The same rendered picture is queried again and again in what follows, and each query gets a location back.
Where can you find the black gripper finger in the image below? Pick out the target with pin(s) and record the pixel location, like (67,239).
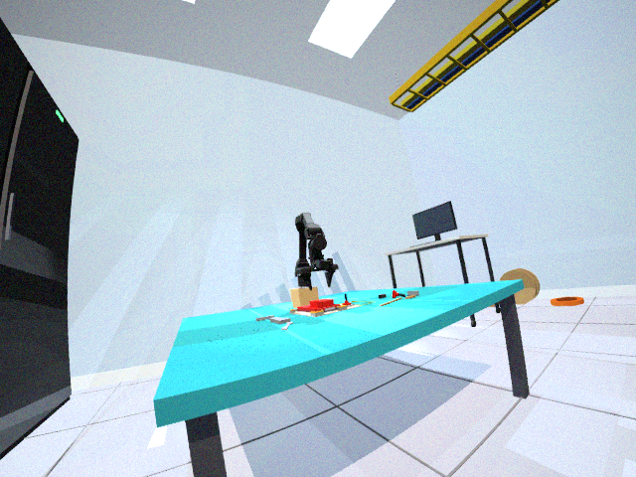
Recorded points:
(329,276)
(307,279)

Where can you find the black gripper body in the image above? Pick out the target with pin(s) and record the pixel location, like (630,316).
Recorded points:
(317,255)

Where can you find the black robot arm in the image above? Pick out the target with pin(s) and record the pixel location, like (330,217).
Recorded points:
(309,230)

